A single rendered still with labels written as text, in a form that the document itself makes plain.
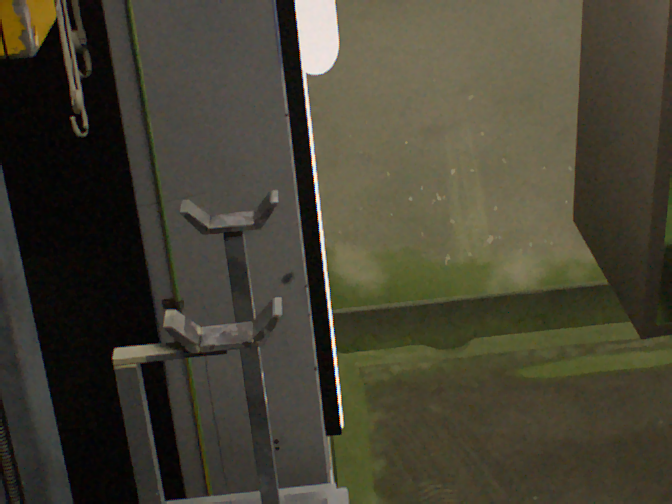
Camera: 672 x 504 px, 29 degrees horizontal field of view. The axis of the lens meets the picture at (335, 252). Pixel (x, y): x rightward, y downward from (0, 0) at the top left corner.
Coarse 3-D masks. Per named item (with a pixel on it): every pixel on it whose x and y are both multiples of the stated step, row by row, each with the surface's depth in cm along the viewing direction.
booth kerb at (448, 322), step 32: (544, 288) 296; (576, 288) 296; (608, 288) 297; (352, 320) 297; (384, 320) 297; (416, 320) 298; (448, 320) 298; (480, 320) 298; (512, 320) 299; (544, 320) 299; (576, 320) 300; (608, 320) 300; (352, 352) 300
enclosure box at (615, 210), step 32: (608, 0) 202; (640, 0) 189; (608, 32) 204; (640, 32) 191; (608, 64) 207; (640, 64) 193; (608, 96) 209; (640, 96) 195; (608, 128) 212; (640, 128) 197; (576, 160) 232; (608, 160) 214; (640, 160) 199; (576, 192) 235; (608, 192) 217; (640, 192) 201; (576, 224) 238; (608, 224) 220; (640, 224) 204; (608, 256) 222; (640, 256) 206; (640, 288) 209; (640, 320) 211
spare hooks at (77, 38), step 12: (72, 0) 144; (60, 12) 140; (60, 24) 140; (72, 36) 142; (84, 36) 146; (72, 48) 142; (84, 48) 145; (72, 60) 144; (72, 72) 143; (84, 72) 148; (72, 84) 143; (72, 96) 143; (84, 108) 145; (72, 120) 142; (84, 120) 146; (84, 132) 145
